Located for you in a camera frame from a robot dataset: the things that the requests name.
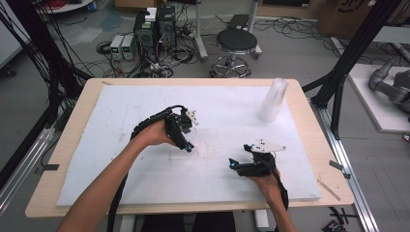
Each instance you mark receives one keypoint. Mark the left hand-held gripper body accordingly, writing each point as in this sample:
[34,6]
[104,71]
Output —
[175,127]

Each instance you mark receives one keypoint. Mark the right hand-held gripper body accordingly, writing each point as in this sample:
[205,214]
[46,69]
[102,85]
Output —
[257,169]

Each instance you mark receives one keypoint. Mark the stack of clear plastic cups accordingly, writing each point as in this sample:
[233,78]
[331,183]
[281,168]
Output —
[272,101]

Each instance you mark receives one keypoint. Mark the person's left hand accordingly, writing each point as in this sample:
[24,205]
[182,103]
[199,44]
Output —
[154,133]

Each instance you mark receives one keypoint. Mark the person's right hand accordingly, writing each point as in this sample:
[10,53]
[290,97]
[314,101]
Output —
[270,188]

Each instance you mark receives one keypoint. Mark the white foam mat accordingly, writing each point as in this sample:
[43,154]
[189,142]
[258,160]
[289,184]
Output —
[209,180]

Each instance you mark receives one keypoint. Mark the white table leg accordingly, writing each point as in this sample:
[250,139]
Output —
[129,224]
[261,220]

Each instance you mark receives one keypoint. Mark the person's dark trousers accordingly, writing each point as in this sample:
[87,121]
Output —
[193,222]

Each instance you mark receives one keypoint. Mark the thin wooden stick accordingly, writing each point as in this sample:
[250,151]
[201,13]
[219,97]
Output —
[328,190]

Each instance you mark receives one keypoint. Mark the black tape strip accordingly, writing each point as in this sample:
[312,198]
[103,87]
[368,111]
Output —
[336,165]
[51,167]

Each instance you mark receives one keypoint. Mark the white stand leg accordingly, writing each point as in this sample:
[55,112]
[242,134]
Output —
[200,42]
[254,32]

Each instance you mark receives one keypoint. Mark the grey bench power supply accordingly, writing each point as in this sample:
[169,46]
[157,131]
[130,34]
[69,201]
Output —
[128,47]
[116,47]

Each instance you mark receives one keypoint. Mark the black parts on floor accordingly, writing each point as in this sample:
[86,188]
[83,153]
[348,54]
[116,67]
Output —
[336,224]

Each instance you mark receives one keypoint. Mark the black computer tower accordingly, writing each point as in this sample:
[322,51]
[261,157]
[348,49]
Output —
[145,35]
[167,27]

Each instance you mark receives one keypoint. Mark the black round stool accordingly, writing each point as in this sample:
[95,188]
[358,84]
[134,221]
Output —
[236,42]

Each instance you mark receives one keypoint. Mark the small white box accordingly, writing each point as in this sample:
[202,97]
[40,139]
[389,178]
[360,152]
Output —
[151,14]

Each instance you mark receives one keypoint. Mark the black flat device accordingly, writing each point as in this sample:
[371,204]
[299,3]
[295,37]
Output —
[238,21]

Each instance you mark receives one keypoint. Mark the white platform board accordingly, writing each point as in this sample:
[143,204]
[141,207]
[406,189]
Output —
[377,112]

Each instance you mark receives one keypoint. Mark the blue tape roll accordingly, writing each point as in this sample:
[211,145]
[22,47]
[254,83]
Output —
[92,6]

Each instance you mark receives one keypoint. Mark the cardboard box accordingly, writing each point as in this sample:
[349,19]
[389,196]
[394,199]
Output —
[348,16]

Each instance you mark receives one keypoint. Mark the aluminium rail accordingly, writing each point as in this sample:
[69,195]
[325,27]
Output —
[348,180]
[22,174]

